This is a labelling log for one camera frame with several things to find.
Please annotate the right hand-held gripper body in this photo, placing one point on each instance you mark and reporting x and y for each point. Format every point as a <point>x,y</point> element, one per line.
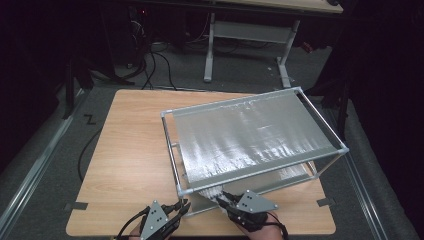
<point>250,210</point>

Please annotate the person's left hand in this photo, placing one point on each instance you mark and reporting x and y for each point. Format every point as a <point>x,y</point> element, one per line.
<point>135,233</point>

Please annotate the dark computer tower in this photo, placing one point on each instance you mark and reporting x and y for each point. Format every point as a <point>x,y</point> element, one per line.
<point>140,36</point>

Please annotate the desk with white metal legs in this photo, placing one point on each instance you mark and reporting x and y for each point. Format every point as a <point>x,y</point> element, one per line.
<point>250,31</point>

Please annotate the grey tape piece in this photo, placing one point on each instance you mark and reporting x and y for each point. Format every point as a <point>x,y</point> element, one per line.
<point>78,206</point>
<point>326,202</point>

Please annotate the black metal stand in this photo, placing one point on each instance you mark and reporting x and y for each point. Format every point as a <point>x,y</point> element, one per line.
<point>342,113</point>
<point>69,93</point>

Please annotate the person's right hand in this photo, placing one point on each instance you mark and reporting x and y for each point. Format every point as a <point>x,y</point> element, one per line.
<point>263,231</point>

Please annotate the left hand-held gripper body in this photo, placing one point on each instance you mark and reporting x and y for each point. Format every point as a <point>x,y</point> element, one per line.
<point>156,220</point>

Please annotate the metal rack with grey fabric shelves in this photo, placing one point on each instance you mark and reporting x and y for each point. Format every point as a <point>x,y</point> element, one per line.
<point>250,140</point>

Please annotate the metal floor rail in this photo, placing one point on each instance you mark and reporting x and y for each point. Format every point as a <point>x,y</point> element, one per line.
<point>360,186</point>
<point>33,173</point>

